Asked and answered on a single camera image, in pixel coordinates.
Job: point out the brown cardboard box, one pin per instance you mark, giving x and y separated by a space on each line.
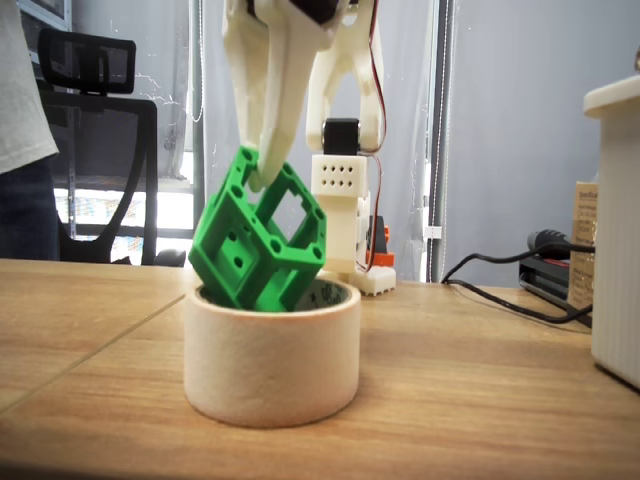
582 225

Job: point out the orange black table clamp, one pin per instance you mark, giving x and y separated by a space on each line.
382 260

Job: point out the person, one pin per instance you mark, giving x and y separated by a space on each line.
20 100

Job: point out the black mesh office chair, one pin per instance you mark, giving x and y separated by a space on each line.
140 165

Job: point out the green hexagonal printed component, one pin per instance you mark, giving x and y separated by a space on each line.
235 250

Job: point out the black device with red label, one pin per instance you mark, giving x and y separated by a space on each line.
542 280

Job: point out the grey metal window post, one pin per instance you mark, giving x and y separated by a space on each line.
198 150
440 150

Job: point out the beige masking tape roll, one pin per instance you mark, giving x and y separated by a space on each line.
272 365

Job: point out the dark grey rounded plug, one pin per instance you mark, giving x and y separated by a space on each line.
547 237

